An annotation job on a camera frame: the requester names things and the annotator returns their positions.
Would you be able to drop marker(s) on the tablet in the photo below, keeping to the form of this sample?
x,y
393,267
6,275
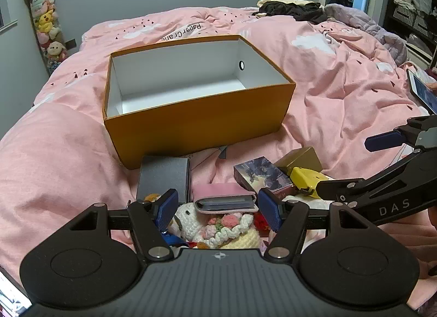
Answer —
x,y
423,91

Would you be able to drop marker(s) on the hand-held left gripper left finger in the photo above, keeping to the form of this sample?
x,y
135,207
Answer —
x,y
165,209

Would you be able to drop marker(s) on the yellow plastic case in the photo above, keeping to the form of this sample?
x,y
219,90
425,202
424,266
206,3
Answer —
x,y
304,178

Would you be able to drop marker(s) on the printed card box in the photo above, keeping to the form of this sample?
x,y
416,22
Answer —
x,y
261,173

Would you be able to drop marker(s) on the lit screen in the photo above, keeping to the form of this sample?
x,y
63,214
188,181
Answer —
x,y
10,288

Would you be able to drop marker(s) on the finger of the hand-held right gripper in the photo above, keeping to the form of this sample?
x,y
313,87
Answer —
x,y
385,141
382,187

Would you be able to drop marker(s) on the black wall socket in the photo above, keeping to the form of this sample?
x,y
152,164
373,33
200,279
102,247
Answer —
x,y
70,45

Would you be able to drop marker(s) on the pink printed duvet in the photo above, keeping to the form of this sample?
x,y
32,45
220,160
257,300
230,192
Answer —
x,y
68,153

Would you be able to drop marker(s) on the white crochet plush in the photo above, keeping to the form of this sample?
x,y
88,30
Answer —
x,y
189,216

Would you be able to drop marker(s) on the clear tube of plush toys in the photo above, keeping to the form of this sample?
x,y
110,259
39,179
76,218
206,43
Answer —
x,y
46,19

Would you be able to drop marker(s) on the grey rectangular box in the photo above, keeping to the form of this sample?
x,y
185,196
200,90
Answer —
x,y
163,177

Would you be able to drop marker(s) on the black clothes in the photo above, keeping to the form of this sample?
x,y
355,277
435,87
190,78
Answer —
x,y
293,9

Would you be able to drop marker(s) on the orange cardboard box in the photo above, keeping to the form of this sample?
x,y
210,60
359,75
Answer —
x,y
201,125

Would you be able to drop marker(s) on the gold box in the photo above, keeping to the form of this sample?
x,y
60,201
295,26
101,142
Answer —
x,y
300,158

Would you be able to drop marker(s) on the pink card wallet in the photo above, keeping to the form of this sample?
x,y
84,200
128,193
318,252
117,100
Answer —
x,y
222,190

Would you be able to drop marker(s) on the lavender blanket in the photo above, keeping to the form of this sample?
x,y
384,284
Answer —
x,y
362,21

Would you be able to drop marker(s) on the crochet cake toy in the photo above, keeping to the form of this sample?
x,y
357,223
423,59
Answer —
x,y
235,231

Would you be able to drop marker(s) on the window frame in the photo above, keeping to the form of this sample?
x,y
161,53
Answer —
x,y
6,25

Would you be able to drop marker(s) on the red crochet flower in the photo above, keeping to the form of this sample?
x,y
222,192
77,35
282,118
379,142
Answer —
x,y
261,222

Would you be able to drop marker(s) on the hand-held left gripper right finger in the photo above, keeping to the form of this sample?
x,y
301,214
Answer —
x,y
271,209

